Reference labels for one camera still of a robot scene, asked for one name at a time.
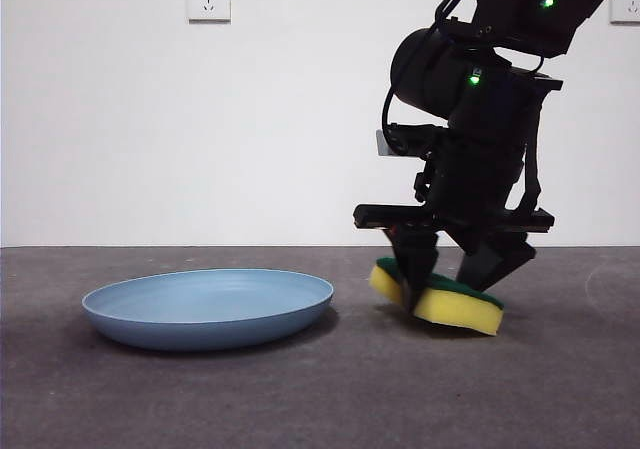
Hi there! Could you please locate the yellow sponge with green scourer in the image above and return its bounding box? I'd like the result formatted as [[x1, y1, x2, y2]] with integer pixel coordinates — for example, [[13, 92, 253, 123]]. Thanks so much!
[[368, 256, 504, 338]]

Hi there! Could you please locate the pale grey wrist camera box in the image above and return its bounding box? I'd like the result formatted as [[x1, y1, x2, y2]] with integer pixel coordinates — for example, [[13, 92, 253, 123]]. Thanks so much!
[[376, 128, 397, 159]]

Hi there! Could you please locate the blue round plate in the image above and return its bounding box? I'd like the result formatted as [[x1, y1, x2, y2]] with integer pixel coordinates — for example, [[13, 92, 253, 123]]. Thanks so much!
[[81, 267, 335, 353]]

